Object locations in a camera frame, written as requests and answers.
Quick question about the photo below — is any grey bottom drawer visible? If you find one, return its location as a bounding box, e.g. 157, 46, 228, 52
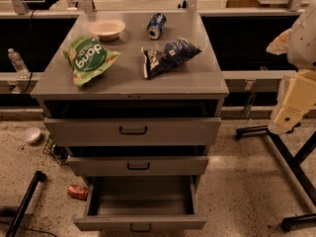
73, 176, 205, 232

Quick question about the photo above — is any blue soda can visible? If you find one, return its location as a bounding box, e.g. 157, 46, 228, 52
147, 13, 166, 40

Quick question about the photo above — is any black cable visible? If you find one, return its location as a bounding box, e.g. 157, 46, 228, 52
22, 9, 38, 94

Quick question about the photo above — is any beige bowl on cabinet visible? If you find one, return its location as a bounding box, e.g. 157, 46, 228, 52
89, 19, 125, 40

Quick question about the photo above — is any orange crushed can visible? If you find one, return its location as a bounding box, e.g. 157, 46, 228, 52
67, 185, 88, 200

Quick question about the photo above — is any grey metal drawer cabinet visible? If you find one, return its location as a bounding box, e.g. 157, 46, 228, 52
30, 11, 230, 186

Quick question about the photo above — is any grey top drawer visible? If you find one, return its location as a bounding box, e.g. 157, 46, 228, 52
44, 118, 221, 146

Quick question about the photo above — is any white bowl on floor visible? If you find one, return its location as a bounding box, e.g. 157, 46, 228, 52
22, 127, 41, 144

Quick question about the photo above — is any grey drawer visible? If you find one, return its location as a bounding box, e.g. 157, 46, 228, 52
44, 118, 221, 146
73, 176, 205, 232
67, 156, 208, 177

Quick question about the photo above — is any blue chip bag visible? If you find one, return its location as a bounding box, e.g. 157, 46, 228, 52
141, 39, 201, 80

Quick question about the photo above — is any green chip bag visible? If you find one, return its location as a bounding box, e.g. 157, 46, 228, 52
63, 37, 120, 87

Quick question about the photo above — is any clear plastic water bottle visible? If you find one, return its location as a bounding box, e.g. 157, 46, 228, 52
8, 48, 30, 79

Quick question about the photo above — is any grey middle drawer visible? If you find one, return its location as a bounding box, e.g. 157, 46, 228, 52
67, 156, 208, 177

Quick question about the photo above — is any small wire basket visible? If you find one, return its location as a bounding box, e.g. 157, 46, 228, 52
42, 134, 68, 166

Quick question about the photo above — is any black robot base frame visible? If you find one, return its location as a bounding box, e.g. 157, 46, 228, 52
236, 125, 316, 232

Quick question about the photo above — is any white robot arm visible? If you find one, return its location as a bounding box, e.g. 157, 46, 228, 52
267, 1, 316, 134

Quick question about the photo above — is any black stand leg left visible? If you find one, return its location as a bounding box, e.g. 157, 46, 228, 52
6, 171, 46, 237

